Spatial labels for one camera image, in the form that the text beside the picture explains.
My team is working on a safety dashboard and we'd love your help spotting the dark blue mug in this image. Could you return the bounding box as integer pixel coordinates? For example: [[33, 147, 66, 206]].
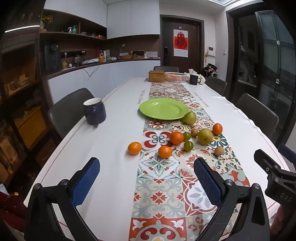
[[83, 98, 107, 127]]

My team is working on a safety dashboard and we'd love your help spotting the glass sliding door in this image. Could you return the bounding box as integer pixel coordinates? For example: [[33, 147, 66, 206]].
[[228, 9, 296, 149]]

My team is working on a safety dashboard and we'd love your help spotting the yellow flower bouquet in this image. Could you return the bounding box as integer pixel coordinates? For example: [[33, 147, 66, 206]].
[[40, 15, 53, 30]]

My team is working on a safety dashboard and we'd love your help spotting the person's right hand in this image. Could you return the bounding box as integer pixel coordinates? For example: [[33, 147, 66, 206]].
[[270, 205, 286, 235]]

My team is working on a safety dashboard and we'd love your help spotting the dark wooden bookcase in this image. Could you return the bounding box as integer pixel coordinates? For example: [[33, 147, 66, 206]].
[[0, 35, 60, 193]]

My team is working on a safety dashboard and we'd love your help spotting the yellow pear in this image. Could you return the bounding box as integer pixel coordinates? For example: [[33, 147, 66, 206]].
[[197, 128, 213, 145]]

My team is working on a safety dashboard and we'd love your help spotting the red and white wall calendar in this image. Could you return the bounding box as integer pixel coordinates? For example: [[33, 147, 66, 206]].
[[174, 29, 190, 56]]

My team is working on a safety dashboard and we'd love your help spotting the white upper cabinet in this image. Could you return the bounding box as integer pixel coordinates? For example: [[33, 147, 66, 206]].
[[43, 0, 160, 40]]

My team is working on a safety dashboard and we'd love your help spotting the black mug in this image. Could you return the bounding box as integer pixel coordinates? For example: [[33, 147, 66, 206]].
[[189, 74, 202, 85]]

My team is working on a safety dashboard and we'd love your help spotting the dark red bag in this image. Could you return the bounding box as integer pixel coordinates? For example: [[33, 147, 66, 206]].
[[0, 192, 27, 232]]

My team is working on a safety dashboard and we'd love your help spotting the dark brown door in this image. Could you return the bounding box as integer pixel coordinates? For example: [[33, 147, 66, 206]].
[[160, 15, 205, 72]]

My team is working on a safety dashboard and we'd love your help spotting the wicker box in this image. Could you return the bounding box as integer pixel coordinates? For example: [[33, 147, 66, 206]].
[[148, 70, 165, 82]]

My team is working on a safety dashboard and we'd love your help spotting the dark hanging cable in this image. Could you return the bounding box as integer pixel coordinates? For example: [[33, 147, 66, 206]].
[[81, 64, 100, 77]]

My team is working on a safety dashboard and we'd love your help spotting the grey chair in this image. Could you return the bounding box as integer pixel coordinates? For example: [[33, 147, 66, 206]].
[[153, 66, 179, 73], [235, 93, 279, 139], [205, 76, 227, 96], [48, 88, 95, 139]]

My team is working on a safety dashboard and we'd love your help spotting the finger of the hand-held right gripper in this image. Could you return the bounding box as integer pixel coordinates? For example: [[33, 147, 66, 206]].
[[278, 144, 296, 161], [254, 149, 281, 173]]

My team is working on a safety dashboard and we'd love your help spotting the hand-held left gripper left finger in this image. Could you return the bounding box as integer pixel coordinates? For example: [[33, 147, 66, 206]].
[[24, 157, 101, 241]]

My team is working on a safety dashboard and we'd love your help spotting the white mesh basket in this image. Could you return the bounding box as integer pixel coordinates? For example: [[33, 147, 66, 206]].
[[165, 72, 188, 83]]

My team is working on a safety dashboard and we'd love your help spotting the black water dispenser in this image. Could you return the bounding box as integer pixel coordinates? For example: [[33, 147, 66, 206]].
[[44, 43, 62, 71]]

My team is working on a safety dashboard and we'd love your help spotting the large green pear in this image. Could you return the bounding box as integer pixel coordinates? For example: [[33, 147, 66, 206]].
[[183, 111, 197, 125]]

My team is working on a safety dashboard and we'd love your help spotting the white crumpled cloth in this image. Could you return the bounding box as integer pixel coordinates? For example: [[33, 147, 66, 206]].
[[188, 69, 207, 84]]

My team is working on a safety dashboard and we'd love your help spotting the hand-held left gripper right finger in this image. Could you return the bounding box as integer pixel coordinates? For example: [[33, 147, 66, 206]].
[[193, 158, 270, 241]]

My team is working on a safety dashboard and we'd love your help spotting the patterned table runner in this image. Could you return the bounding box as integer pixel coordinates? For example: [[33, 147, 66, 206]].
[[128, 81, 251, 241]]

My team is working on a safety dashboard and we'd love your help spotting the white counter cabinet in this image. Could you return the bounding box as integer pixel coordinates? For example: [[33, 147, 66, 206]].
[[47, 59, 161, 105]]

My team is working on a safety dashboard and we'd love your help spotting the dark bundle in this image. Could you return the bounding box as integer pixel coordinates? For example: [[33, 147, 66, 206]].
[[205, 64, 219, 76]]

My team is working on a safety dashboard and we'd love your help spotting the green plate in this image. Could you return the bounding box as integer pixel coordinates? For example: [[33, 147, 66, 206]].
[[139, 98, 189, 120]]

